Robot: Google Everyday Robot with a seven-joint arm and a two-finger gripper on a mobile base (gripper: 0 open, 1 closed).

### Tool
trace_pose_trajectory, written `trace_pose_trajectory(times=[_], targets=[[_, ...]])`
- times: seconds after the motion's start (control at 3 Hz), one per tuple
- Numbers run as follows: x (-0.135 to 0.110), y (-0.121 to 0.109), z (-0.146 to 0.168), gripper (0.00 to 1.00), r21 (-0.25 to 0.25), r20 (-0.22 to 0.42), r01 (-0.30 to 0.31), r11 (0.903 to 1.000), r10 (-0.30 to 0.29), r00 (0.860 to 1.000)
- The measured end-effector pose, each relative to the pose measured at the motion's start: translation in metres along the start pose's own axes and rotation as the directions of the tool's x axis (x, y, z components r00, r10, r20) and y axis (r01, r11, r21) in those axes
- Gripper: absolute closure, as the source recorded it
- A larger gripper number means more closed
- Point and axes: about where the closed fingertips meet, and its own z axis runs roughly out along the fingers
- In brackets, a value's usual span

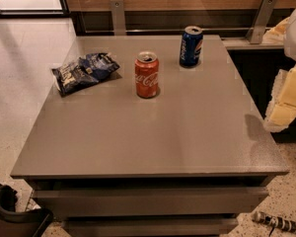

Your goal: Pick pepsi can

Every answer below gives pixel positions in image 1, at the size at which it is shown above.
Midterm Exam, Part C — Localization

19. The metal bracket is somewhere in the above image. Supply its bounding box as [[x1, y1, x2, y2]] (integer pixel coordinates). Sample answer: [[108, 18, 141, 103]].
[[110, 0, 126, 36], [246, 0, 277, 44]]

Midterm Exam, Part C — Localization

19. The metal rail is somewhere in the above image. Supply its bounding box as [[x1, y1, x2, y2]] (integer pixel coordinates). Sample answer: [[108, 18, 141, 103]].
[[76, 28, 251, 38]]

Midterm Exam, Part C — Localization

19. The red Coca-Cola can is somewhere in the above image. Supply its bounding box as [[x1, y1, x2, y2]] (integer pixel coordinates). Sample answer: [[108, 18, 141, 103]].
[[135, 51, 159, 99]]

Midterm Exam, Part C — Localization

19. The blue chip bag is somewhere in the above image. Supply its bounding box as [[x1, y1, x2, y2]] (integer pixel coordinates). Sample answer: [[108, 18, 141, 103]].
[[51, 52, 119, 97]]

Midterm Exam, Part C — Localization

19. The black white striped cable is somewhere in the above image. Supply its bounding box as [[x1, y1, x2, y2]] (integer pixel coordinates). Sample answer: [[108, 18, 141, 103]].
[[252, 210, 296, 237]]

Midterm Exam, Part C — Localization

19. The grey drawer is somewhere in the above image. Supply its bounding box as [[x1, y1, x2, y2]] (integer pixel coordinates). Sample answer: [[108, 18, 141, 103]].
[[34, 187, 267, 218], [63, 218, 238, 237]]

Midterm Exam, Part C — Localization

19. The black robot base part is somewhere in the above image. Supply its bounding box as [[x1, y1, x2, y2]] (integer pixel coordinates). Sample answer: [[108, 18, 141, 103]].
[[0, 184, 53, 237]]

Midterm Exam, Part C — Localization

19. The grey upper drawer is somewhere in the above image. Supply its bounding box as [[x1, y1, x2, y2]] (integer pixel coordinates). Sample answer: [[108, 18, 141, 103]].
[[34, 187, 267, 218]]

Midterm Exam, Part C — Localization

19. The right metal bracket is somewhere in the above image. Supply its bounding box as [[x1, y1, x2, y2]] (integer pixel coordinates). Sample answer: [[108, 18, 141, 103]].
[[246, 0, 277, 44]]

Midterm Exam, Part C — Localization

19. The left metal bracket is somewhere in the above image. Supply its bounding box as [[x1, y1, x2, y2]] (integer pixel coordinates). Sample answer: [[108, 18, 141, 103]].
[[110, 0, 126, 36]]

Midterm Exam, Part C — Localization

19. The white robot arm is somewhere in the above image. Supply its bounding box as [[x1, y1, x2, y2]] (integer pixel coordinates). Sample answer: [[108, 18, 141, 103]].
[[262, 9, 296, 132]]

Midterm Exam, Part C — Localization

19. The blue Pepsi can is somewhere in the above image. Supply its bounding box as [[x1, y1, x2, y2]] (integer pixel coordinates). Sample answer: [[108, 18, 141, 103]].
[[180, 26, 203, 67]]

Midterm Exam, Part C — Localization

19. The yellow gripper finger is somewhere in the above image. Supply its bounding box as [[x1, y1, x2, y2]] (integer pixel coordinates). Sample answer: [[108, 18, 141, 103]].
[[263, 65, 296, 132], [262, 18, 289, 44]]

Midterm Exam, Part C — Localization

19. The grey lower drawer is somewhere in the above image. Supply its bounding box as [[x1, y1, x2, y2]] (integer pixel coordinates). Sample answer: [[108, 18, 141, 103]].
[[63, 218, 238, 237]]

